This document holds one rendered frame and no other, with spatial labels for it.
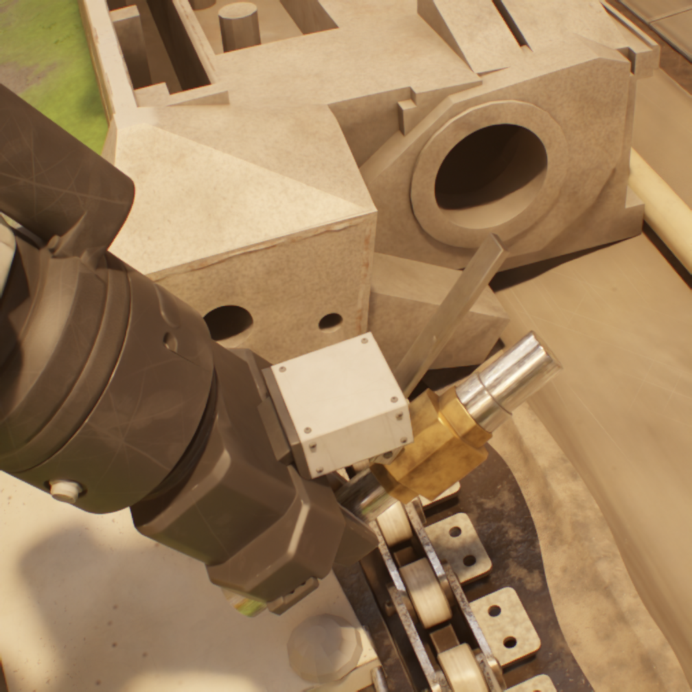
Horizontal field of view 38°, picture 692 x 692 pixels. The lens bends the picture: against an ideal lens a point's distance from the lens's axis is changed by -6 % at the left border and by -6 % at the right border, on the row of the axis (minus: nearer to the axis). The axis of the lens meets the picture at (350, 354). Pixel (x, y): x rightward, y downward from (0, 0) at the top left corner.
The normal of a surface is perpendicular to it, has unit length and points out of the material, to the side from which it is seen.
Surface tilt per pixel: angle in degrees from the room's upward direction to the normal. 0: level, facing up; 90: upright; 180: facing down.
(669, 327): 0
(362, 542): 90
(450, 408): 38
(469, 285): 45
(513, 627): 0
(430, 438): 50
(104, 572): 0
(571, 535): 58
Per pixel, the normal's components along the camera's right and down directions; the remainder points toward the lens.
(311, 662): -0.41, 0.18
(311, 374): -0.15, -0.69
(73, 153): 0.80, -0.31
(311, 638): -0.33, -0.57
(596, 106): 0.32, 0.65
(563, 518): -0.92, 0.02
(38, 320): 0.10, -0.29
